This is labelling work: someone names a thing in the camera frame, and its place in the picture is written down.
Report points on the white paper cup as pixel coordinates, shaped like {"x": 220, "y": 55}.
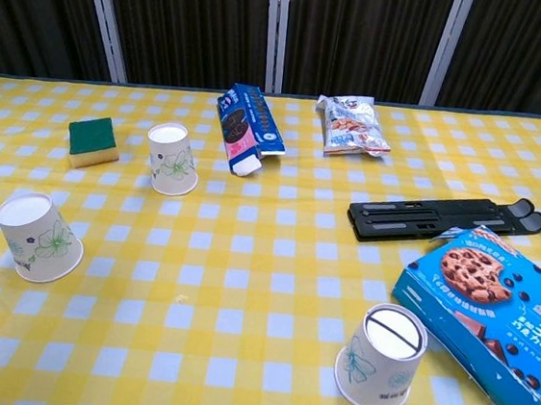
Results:
{"x": 172, "y": 165}
{"x": 379, "y": 368}
{"x": 38, "y": 243}

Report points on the yellow checkered tablecloth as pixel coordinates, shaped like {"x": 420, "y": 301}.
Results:
{"x": 245, "y": 258}

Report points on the dark blue sandwich cookie box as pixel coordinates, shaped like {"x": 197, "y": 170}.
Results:
{"x": 247, "y": 125}

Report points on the white snack bag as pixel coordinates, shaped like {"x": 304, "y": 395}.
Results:
{"x": 351, "y": 126}

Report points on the black folding stand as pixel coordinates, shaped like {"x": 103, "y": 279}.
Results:
{"x": 419, "y": 218}

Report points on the green and yellow sponge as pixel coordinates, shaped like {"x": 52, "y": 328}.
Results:
{"x": 93, "y": 142}

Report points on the dark corrugated partition panel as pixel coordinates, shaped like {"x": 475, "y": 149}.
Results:
{"x": 532, "y": 56}
{"x": 193, "y": 20}
{"x": 365, "y": 38}
{"x": 29, "y": 8}

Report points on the teal chocolate chip cookie box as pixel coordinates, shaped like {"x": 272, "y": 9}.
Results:
{"x": 482, "y": 302}

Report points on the grey partition frame post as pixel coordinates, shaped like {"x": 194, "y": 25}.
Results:
{"x": 276, "y": 29}
{"x": 443, "y": 51}
{"x": 103, "y": 20}

